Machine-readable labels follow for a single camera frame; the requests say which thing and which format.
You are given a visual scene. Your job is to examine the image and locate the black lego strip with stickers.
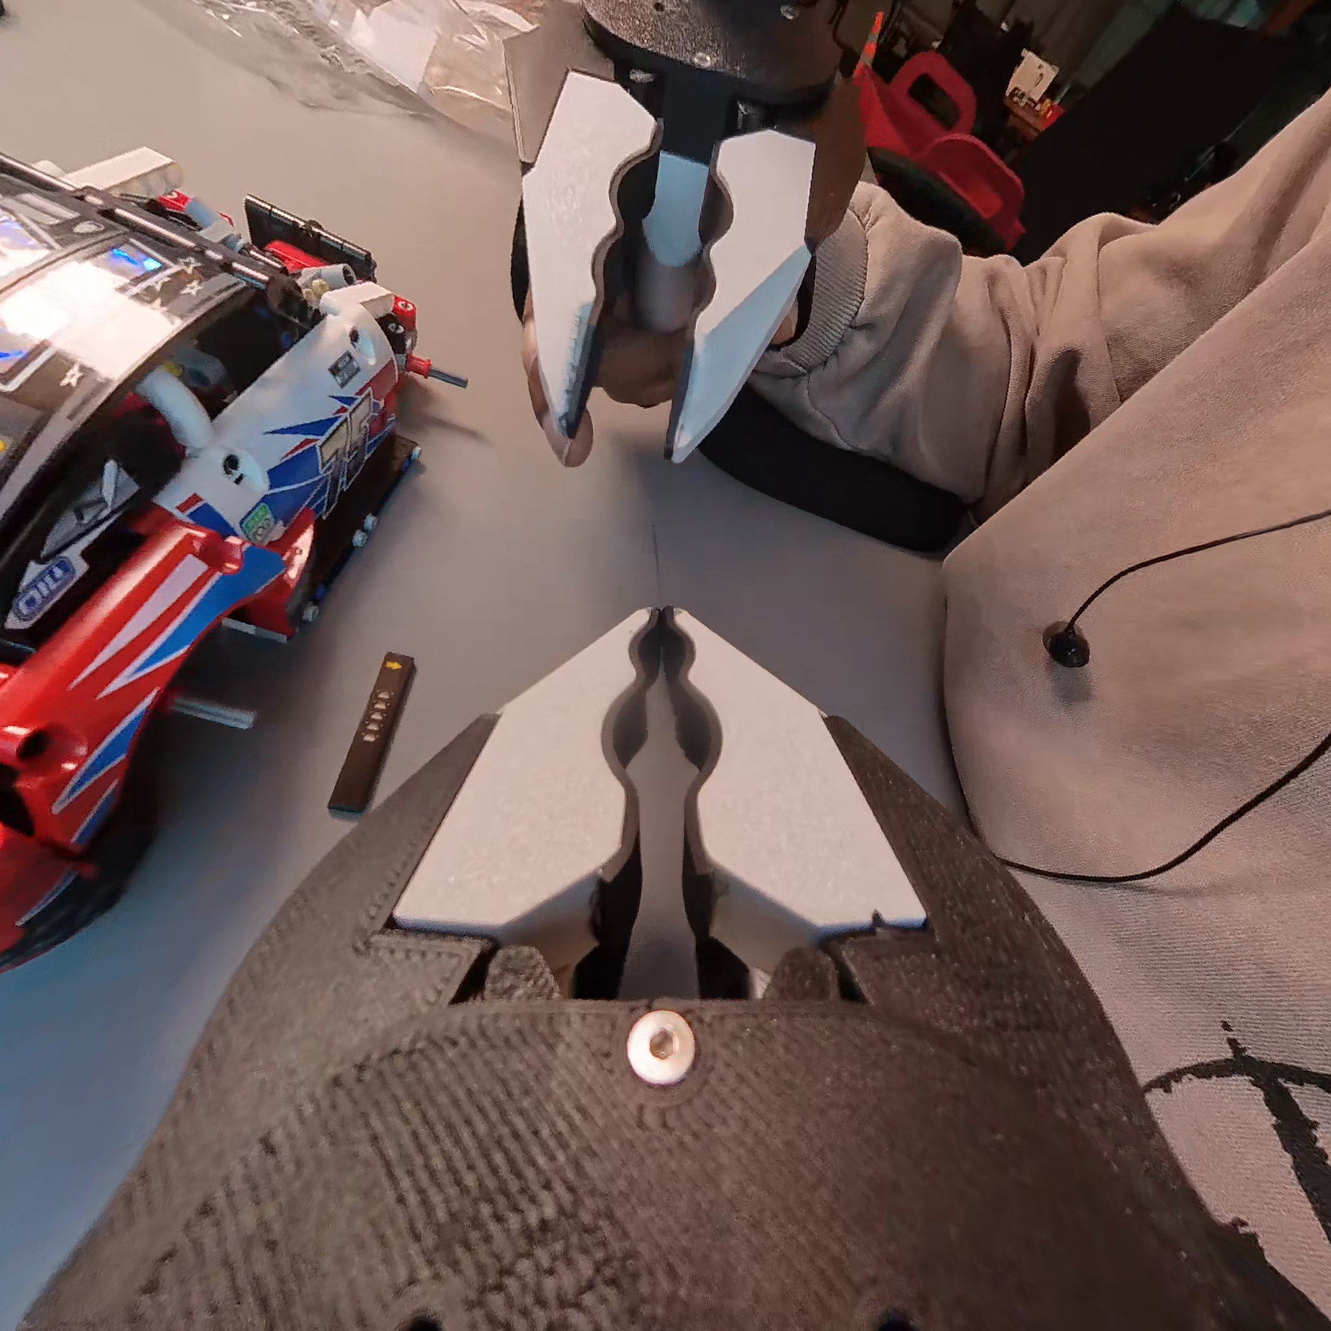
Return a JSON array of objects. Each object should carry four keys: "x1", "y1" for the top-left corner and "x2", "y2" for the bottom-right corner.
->
[{"x1": 327, "y1": 651, "x2": 419, "y2": 816}]

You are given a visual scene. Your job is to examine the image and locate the person's right hand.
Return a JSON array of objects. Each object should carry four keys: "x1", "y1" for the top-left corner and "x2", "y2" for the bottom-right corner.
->
[{"x1": 515, "y1": 291, "x2": 802, "y2": 472}]

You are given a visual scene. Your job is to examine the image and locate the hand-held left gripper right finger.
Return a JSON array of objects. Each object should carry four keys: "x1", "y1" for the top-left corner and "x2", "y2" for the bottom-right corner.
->
[{"x1": 664, "y1": 610, "x2": 929, "y2": 996}]

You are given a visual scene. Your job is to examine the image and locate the beige sweatshirt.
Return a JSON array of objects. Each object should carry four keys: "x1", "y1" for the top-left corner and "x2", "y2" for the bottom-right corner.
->
[{"x1": 938, "y1": 447, "x2": 1331, "y2": 1331}]

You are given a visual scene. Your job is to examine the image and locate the clear plastic bags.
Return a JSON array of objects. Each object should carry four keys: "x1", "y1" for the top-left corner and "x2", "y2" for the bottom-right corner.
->
[{"x1": 198, "y1": 0, "x2": 544, "y2": 139}]

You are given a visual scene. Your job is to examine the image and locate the person's right forearm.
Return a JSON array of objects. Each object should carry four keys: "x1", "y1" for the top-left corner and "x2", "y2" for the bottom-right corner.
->
[{"x1": 747, "y1": 98, "x2": 1331, "y2": 505}]

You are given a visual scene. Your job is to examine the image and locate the red white blue lego car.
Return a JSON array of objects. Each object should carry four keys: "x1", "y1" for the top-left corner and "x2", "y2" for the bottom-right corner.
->
[{"x1": 0, "y1": 146, "x2": 473, "y2": 976}]

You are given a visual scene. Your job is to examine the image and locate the black earphone cable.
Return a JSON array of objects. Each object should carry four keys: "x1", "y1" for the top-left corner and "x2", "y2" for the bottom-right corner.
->
[{"x1": 992, "y1": 510, "x2": 1331, "y2": 885}]

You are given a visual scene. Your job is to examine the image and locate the red plastic object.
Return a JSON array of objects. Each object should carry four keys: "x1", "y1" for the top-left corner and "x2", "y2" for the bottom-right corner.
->
[
  {"x1": 888, "y1": 49, "x2": 981, "y2": 157},
  {"x1": 915, "y1": 133, "x2": 1027, "y2": 253}
]

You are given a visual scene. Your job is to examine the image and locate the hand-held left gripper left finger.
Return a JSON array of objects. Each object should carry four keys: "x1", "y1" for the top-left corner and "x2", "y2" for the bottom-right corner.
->
[{"x1": 392, "y1": 605, "x2": 664, "y2": 996}]

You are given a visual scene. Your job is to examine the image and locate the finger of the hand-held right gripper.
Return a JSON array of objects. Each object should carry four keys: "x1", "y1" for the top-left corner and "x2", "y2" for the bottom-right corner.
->
[
  {"x1": 519, "y1": 71, "x2": 667, "y2": 443},
  {"x1": 664, "y1": 130, "x2": 820, "y2": 466}
]

